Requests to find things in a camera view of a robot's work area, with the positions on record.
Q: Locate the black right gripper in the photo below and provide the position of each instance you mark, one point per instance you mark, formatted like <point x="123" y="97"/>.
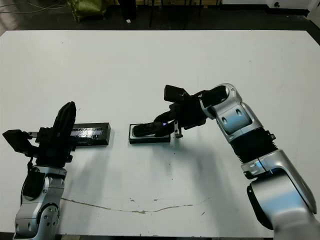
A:
<point x="190" y="113"/>

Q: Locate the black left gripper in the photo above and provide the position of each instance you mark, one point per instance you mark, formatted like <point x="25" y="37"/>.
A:
<point x="55" y="152"/>

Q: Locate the black bar-shaped camera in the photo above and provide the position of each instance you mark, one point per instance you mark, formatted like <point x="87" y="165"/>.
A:
<point x="145" y="129"/>

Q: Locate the black glossy box lid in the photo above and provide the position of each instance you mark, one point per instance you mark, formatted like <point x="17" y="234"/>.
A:
<point x="100" y="136"/>

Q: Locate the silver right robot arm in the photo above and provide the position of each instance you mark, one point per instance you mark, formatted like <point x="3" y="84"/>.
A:
<point x="237" y="117"/>

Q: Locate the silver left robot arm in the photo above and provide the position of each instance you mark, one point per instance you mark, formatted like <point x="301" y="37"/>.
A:
<point x="50" y="212"/>

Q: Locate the black box base white lining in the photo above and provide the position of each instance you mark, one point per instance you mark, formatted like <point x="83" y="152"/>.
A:
<point x="150" y="140"/>

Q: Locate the yellow-green plastic bag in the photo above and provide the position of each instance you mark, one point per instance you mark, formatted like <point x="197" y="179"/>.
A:
<point x="86" y="9"/>

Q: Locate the black upright stand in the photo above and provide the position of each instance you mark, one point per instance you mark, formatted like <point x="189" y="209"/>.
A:
<point x="128" y="9"/>

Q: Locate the black round knob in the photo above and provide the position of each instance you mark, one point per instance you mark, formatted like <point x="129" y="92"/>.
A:
<point x="276" y="4"/>

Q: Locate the white cabinet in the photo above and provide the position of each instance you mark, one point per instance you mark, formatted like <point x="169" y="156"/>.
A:
<point x="297" y="3"/>

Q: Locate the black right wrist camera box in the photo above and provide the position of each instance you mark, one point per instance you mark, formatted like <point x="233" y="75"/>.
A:
<point x="173" y="92"/>

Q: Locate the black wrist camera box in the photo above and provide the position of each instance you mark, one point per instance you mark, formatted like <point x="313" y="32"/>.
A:
<point x="15" y="141"/>
<point x="173" y="92"/>

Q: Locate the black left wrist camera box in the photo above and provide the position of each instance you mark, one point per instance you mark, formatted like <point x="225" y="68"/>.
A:
<point x="15" y="141"/>

